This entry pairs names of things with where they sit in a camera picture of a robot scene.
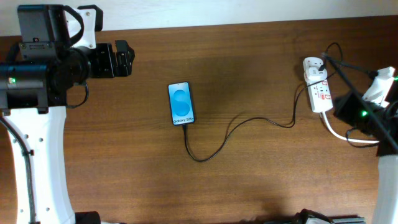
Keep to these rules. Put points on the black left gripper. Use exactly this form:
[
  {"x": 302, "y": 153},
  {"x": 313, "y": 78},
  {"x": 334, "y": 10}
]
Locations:
[{"x": 126, "y": 60}]

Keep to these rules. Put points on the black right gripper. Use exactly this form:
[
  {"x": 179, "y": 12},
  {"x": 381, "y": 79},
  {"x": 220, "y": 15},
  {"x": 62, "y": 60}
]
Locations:
[{"x": 342, "y": 110}]

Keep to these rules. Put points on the blue Samsung smartphone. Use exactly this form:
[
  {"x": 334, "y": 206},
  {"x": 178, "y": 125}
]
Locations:
[{"x": 181, "y": 104}]

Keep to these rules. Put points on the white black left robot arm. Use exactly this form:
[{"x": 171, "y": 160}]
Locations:
[{"x": 34, "y": 84}]

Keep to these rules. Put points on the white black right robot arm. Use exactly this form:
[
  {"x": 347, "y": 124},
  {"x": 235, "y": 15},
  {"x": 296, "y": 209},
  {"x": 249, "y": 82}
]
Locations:
[{"x": 377, "y": 121}]

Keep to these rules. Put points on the white charger adapter plug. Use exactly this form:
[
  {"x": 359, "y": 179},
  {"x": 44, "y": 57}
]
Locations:
[{"x": 312, "y": 75}]

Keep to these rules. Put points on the white power strip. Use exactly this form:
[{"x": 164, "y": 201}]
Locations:
[{"x": 319, "y": 92}]

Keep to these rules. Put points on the black base bracket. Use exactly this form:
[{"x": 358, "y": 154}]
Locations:
[{"x": 311, "y": 217}]

